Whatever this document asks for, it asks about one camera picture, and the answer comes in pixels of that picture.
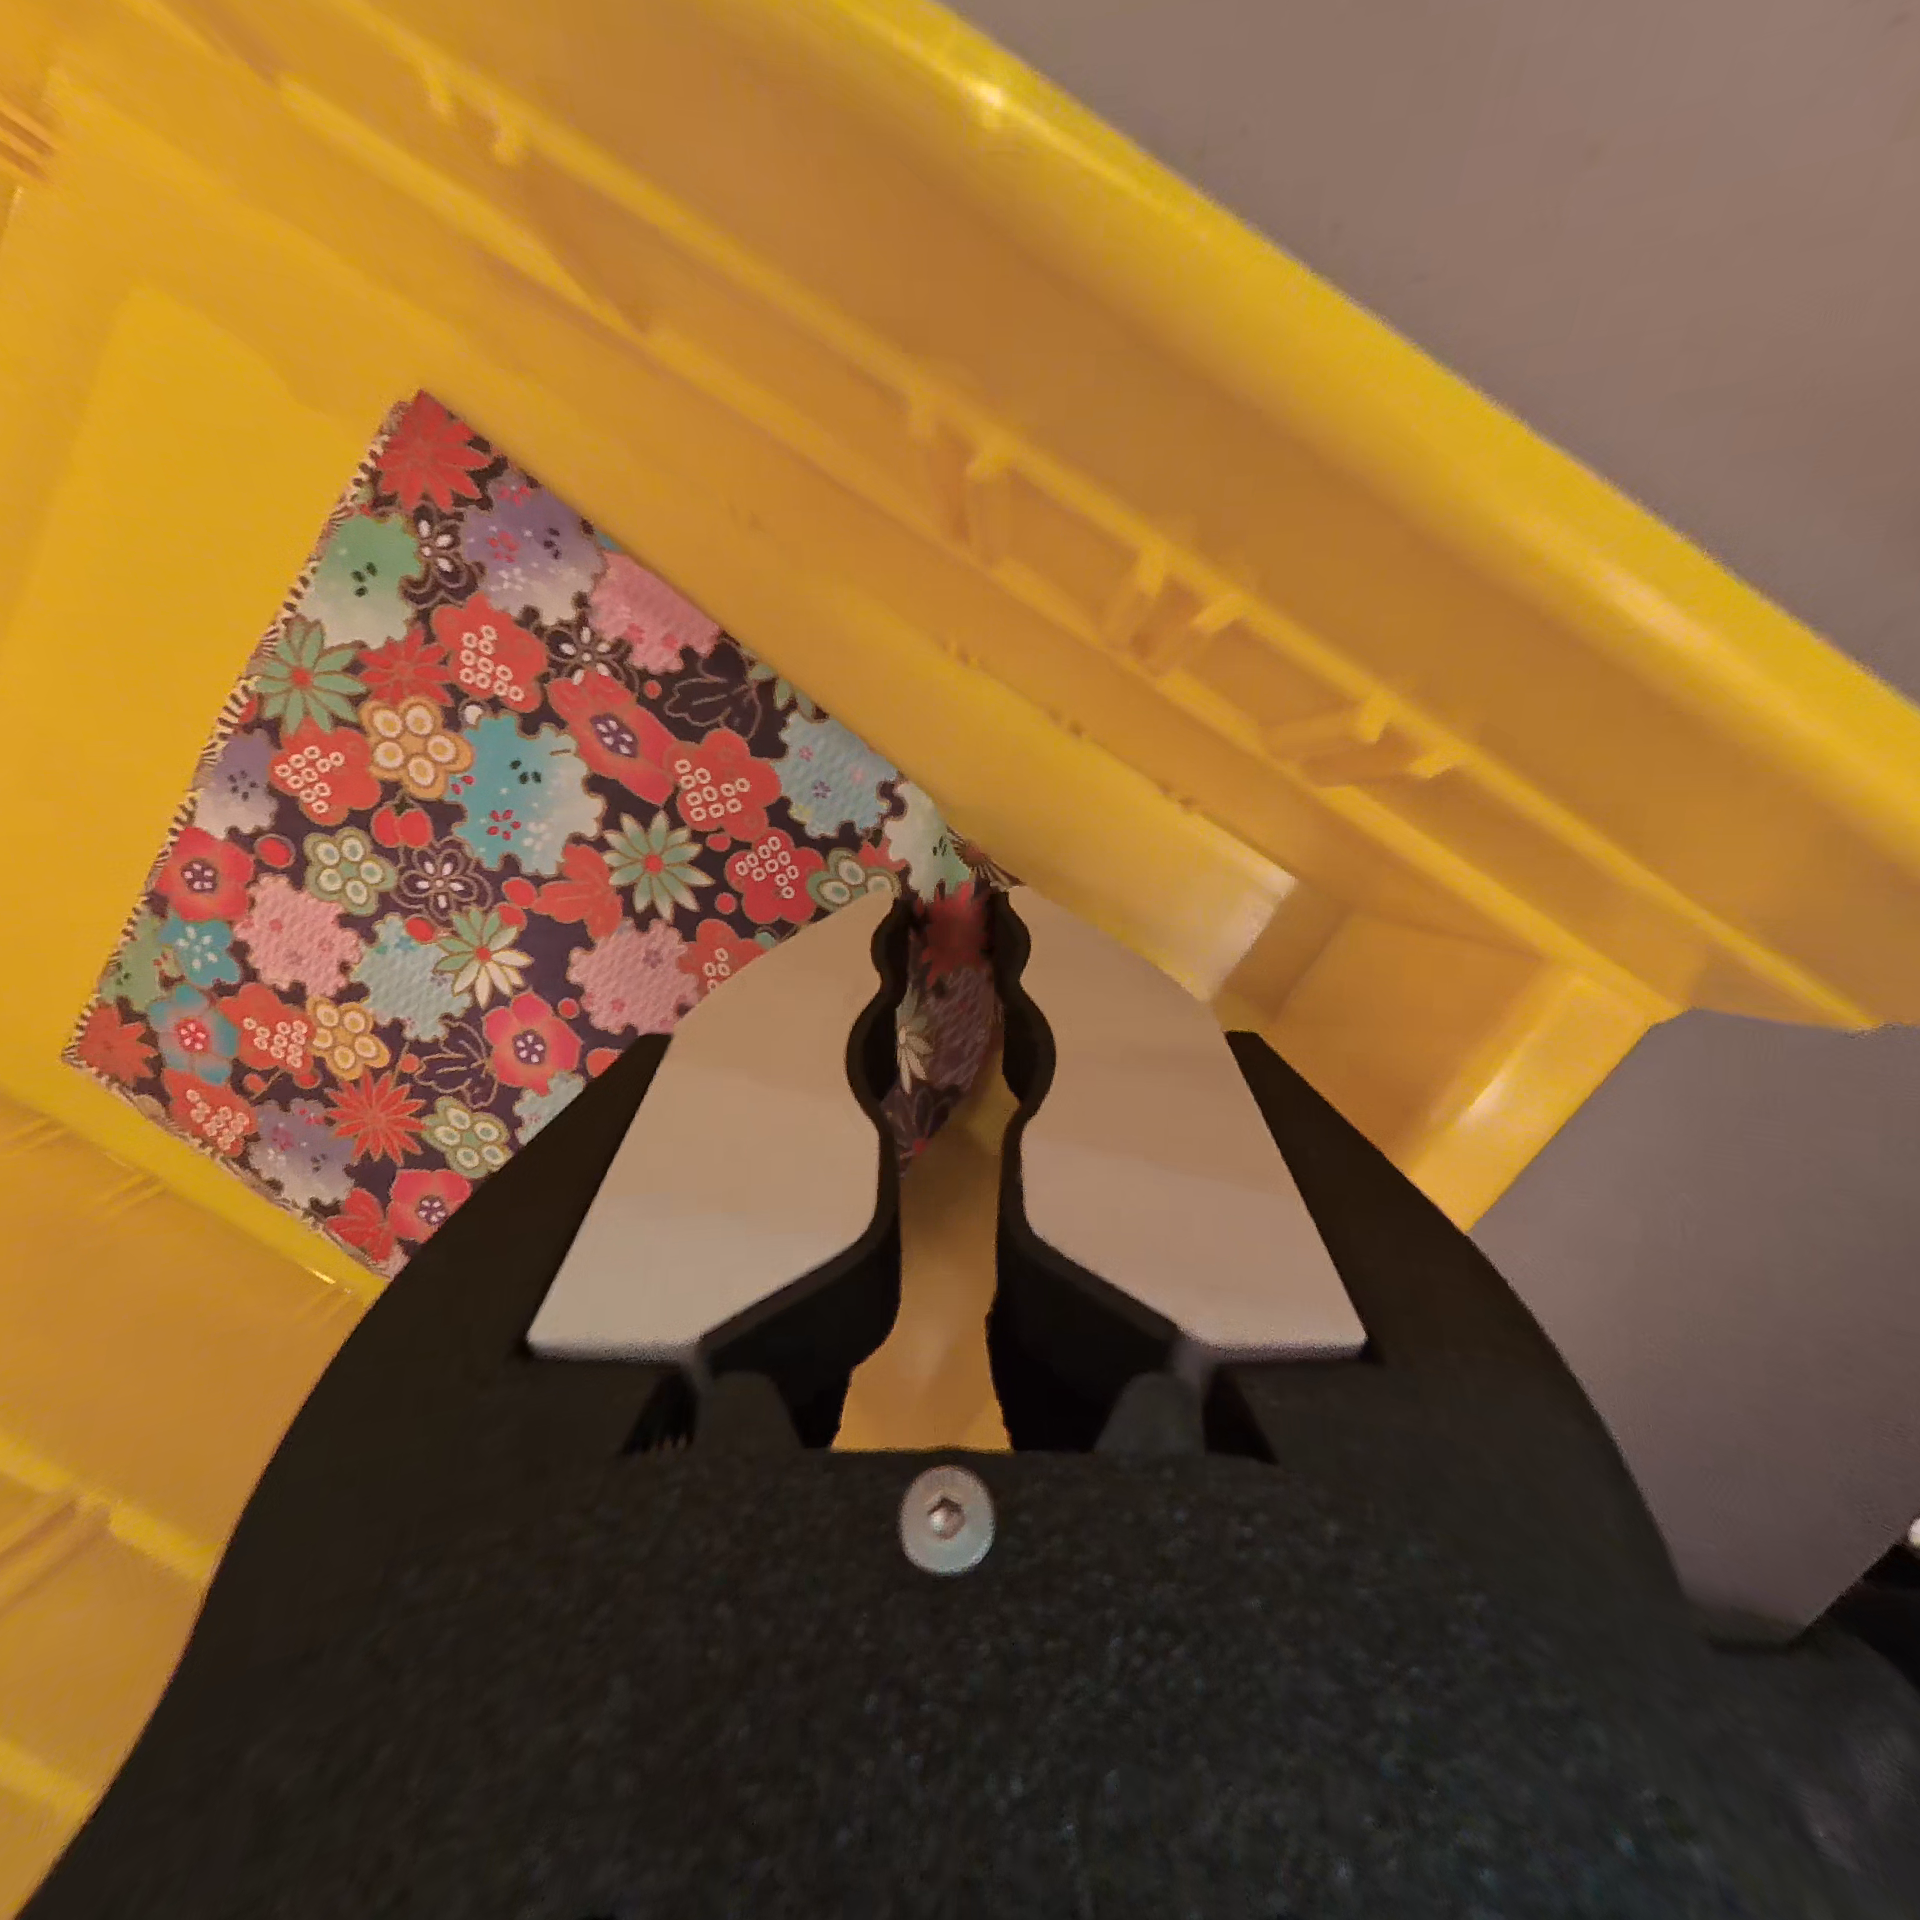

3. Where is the yellow bin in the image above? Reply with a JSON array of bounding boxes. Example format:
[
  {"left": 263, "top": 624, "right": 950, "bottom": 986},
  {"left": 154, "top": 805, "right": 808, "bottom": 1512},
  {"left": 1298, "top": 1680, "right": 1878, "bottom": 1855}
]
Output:
[{"left": 0, "top": 0, "right": 1920, "bottom": 1869}]

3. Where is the floral origami paper blue back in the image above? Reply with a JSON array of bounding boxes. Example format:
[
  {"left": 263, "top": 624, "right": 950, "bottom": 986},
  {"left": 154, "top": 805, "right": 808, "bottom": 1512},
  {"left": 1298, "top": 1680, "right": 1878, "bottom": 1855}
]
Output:
[{"left": 65, "top": 391, "right": 1024, "bottom": 1280}]

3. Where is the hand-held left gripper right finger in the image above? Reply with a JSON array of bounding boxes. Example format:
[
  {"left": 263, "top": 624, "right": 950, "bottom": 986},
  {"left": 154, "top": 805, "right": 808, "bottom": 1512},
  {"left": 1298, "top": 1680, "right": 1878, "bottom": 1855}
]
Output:
[{"left": 990, "top": 884, "right": 1370, "bottom": 1451}]

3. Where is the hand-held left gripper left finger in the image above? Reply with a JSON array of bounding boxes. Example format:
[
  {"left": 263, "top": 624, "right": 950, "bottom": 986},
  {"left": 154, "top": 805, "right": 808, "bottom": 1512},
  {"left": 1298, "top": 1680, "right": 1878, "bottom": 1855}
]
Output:
[{"left": 526, "top": 892, "right": 912, "bottom": 1449}]

